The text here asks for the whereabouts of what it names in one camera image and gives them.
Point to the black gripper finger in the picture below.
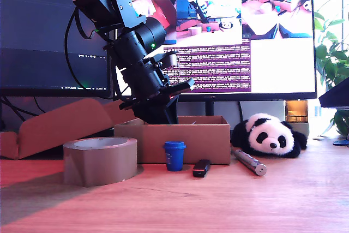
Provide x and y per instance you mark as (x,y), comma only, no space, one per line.
(174,110)
(152,114)
(338,95)

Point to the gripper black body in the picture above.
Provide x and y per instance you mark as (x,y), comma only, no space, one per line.
(144,80)

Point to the open brown cardboard box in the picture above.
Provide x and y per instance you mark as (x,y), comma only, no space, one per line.
(191,143)

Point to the green leafy houseplant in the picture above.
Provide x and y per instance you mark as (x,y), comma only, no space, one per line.
(334,61)

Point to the amber glass jar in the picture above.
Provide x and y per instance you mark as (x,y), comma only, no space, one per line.
(296,111)

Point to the small blue lidded cup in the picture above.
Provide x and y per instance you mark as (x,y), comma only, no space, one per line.
(174,156)

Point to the flat blue disc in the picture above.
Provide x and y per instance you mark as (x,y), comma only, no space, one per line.
(341,143)

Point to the pale grey round pot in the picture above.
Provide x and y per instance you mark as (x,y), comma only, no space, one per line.
(304,129)

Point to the black USB stick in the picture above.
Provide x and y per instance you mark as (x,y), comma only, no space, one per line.
(201,168)

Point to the black Huawei monitor, bright screen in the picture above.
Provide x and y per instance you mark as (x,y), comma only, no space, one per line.
(272,66)

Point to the brown packing tape roll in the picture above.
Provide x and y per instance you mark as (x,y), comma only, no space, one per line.
(101,164)

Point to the black and white panda plush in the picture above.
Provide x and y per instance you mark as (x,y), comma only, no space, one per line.
(268,134)

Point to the silver metal pen torch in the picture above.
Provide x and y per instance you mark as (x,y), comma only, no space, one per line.
(249,162)

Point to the black monitor with dark screen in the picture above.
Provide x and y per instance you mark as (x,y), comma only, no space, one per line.
(27,39)

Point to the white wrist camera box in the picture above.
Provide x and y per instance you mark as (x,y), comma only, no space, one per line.
(170,59)

